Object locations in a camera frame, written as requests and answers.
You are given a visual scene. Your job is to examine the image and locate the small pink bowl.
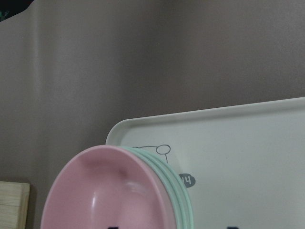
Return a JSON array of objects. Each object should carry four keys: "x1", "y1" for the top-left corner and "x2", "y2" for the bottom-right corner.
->
[{"x1": 41, "y1": 146, "x2": 178, "y2": 229}]

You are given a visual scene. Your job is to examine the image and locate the top green bowl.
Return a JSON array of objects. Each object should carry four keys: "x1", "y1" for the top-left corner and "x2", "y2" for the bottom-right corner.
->
[{"x1": 120, "y1": 146, "x2": 186, "y2": 229}]

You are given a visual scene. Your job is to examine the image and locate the green bowl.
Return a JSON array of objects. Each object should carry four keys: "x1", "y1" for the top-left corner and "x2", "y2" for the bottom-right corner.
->
[
  {"x1": 133, "y1": 147, "x2": 190, "y2": 229},
  {"x1": 142, "y1": 150, "x2": 195, "y2": 229},
  {"x1": 120, "y1": 146, "x2": 186, "y2": 229}
]

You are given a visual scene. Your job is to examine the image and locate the bottom green bowl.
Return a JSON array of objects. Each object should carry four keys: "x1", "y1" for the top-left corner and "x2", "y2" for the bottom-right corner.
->
[{"x1": 142, "y1": 150, "x2": 195, "y2": 229}]

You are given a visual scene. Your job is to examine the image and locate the middle green bowl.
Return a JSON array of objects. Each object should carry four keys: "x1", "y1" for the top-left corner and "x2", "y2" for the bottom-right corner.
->
[{"x1": 133, "y1": 147, "x2": 190, "y2": 229}]

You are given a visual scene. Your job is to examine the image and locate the cream serving tray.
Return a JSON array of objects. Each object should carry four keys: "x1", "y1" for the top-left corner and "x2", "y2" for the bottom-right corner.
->
[{"x1": 106, "y1": 98, "x2": 305, "y2": 229}]

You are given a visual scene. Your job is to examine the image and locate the bamboo cutting board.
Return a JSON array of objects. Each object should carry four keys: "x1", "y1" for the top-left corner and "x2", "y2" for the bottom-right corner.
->
[{"x1": 0, "y1": 181, "x2": 31, "y2": 229}]

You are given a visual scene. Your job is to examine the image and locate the black tool holder stand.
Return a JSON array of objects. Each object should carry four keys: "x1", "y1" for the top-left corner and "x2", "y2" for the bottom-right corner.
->
[{"x1": 0, "y1": 0, "x2": 34, "y2": 21}]

